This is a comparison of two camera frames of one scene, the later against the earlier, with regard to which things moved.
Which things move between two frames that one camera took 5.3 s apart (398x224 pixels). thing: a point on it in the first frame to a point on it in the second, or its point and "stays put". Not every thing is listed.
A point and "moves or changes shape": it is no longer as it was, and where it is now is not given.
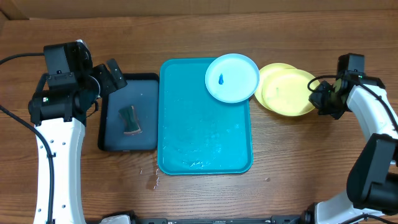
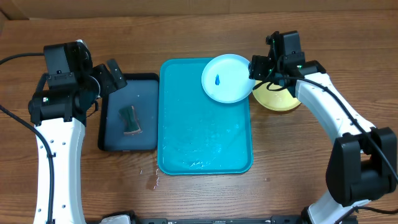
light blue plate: x=232 y=78 stays put
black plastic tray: x=129 y=118 stays put
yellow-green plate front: x=286 y=92 moves or changes shape
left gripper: x=102 y=72 stays put
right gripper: x=321 y=99 to x=257 y=68
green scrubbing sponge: x=131 y=124 stays put
